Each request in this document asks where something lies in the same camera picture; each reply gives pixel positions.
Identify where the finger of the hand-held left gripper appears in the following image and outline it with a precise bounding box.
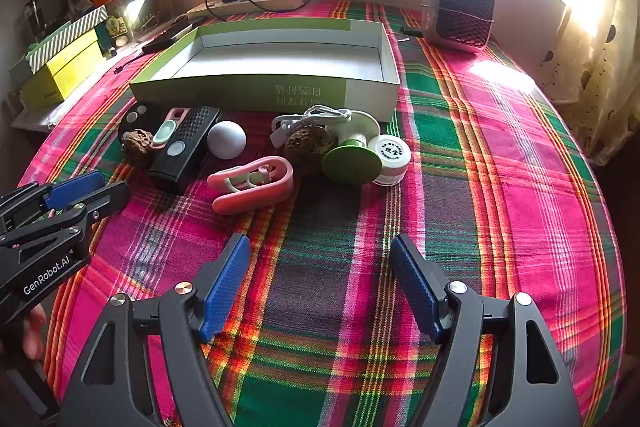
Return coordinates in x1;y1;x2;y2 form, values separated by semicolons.
0;182;132;253
0;171;107;233

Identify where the white plastic sheet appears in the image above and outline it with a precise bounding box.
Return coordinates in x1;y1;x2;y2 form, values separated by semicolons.
10;72;136;132

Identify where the black round case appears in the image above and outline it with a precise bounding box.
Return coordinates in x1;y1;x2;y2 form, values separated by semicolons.
117;103;163;142

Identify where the short black USB cable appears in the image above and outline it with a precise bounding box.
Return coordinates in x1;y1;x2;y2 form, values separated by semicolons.
112;49;151;75

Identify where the black power bank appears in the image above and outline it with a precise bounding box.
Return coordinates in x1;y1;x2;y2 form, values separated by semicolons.
141;19;208;54

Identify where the dark glass jar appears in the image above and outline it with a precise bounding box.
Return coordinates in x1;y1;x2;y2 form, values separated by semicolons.
20;0;43;38

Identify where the black rectangular remote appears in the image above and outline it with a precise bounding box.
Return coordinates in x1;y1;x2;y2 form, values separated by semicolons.
148;106;223;195

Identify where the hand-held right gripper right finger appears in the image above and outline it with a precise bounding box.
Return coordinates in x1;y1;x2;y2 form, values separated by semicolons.
391;233;583;427

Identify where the cream dotted curtain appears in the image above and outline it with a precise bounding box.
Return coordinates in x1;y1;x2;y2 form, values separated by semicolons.
537;0;640;165

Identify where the pink clip with mint pad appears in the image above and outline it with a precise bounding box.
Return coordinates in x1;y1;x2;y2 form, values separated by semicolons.
152;107;190;152
206;155;295;215

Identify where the brown walnut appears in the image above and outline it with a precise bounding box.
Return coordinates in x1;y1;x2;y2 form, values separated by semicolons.
284;125;337;178
123;130;160;168

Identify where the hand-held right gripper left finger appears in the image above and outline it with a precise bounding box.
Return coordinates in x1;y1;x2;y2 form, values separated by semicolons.
59;233;252;427

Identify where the white round jar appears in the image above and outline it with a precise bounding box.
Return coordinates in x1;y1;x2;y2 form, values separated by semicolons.
372;134;412;186

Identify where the plaid blanket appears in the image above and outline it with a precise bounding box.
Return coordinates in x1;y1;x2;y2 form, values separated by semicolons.
17;0;628;427

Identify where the green and white cardboard box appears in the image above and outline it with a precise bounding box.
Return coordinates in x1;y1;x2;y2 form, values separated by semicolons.
129;18;402;124

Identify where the person's left hand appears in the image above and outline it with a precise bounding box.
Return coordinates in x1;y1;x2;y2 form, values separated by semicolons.
22;307;48;358

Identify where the grey portable heater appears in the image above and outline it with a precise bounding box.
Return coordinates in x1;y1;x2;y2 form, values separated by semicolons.
420;0;497;54

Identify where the green printed tin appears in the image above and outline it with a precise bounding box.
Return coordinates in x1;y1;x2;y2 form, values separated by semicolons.
97;14;128;58

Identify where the yellow box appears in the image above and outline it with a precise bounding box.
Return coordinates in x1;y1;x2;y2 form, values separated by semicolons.
19;28;108;110

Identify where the white power strip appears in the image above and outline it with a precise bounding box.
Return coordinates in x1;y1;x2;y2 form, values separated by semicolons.
186;0;305;20

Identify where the white ball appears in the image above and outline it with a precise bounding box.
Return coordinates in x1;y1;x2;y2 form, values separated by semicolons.
207;120;247;160

